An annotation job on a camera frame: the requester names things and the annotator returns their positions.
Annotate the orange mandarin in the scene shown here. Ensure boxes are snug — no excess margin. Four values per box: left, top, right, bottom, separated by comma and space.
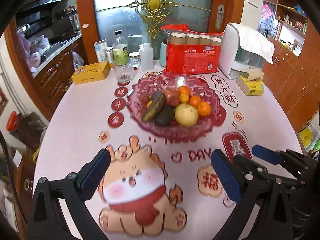
178, 86, 191, 96
189, 95, 202, 108
197, 101, 212, 116
179, 93, 189, 103

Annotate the red apple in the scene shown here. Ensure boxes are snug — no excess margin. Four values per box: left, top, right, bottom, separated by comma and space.
162, 89, 180, 107

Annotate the overripe brown banana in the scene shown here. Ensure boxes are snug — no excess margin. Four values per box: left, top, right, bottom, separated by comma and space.
141, 91, 167, 122

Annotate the yellow tissue box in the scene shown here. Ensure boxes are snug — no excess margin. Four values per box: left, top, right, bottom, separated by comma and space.
236, 70, 264, 96

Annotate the yellow pear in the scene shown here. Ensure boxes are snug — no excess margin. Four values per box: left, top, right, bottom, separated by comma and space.
175, 103, 199, 127

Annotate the dark avocado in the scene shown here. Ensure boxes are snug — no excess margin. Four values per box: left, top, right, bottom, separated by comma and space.
154, 105, 175, 126

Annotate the white water dispenser appliance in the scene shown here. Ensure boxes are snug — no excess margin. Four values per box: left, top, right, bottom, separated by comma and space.
218, 23, 266, 80

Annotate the white cloth on appliance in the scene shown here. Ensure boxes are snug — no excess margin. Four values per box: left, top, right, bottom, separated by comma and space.
229, 23, 274, 64

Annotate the wooden kitchen cabinet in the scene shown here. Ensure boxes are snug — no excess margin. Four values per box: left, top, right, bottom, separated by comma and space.
4, 18, 88, 120

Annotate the red pack of cups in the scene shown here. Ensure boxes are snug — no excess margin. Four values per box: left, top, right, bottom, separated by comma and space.
161, 24, 224, 75

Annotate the pink plastic fruit plate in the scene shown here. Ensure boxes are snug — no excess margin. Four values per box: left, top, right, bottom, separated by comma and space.
127, 72, 226, 142

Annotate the teal ceramic canister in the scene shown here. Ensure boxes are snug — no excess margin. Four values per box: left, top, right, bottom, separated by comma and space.
159, 38, 167, 67

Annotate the white squeeze bottle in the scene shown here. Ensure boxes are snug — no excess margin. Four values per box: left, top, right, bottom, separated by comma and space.
129, 35, 153, 72

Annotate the yellow tin box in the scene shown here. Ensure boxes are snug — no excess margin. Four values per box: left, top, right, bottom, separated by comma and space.
72, 61, 110, 85

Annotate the clear drinking glass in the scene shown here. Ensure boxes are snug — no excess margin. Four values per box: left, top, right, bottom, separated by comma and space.
113, 57, 134, 83

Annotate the small glass jar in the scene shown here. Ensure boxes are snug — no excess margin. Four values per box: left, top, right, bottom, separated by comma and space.
129, 51, 140, 68

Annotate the silver metal canister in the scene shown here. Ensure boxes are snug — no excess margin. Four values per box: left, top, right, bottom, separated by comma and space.
105, 46, 114, 69

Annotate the clear bottle black cap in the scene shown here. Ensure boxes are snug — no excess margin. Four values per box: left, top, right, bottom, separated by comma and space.
112, 30, 129, 66

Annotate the white blue carton box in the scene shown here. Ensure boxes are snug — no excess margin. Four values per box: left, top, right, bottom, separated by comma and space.
94, 40, 107, 62

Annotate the gold ornament door decoration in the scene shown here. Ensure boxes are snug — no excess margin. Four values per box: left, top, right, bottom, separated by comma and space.
94, 0, 212, 41

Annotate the wooden wall shelf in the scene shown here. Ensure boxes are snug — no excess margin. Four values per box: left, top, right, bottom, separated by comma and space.
274, 0, 308, 57

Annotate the silver door handle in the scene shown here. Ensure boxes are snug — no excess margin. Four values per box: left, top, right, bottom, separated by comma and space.
215, 4, 225, 30

